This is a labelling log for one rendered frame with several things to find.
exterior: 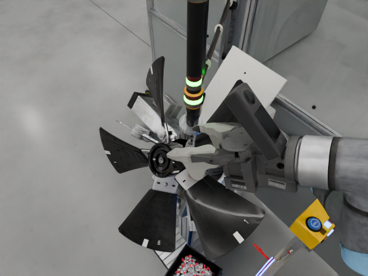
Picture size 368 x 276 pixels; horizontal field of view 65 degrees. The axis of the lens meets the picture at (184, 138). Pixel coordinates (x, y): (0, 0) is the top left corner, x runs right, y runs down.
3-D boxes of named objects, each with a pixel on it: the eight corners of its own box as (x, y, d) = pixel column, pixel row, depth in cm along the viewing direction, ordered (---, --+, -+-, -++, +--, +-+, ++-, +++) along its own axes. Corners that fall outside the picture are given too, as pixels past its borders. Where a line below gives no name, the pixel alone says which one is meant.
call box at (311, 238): (312, 205, 115) (323, 192, 106) (335, 224, 110) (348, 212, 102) (287, 230, 109) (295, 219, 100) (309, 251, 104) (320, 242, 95)
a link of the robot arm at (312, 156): (327, 155, 36) (336, 124, 42) (289, 152, 39) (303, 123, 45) (327, 201, 40) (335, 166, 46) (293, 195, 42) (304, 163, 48)
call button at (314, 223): (311, 217, 102) (314, 214, 100) (321, 225, 100) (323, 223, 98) (305, 224, 100) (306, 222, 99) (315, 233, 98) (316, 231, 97)
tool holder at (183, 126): (184, 107, 80) (184, 80, 72) (210, 113, 79) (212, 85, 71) (175, 132, 75) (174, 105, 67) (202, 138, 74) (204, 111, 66)
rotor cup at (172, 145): (173, 133, 110) (149, 132, 99) (203, 147, 102) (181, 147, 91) (162, 168, 112) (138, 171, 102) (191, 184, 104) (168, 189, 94)
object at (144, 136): (173, 153, 113) (117, 122, 133) (174, 148, 113) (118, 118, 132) (169, 154, 111) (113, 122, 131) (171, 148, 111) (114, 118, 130)
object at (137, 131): (135, 134, 126) (137, 125, 125) (144, 139, 123) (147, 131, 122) (130, 134, 124) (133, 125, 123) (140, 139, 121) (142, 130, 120)
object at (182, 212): (182, 206, 127) (187, 192, 125) (192, 213, 123) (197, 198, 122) (171, 210, 120) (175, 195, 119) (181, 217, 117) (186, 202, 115)
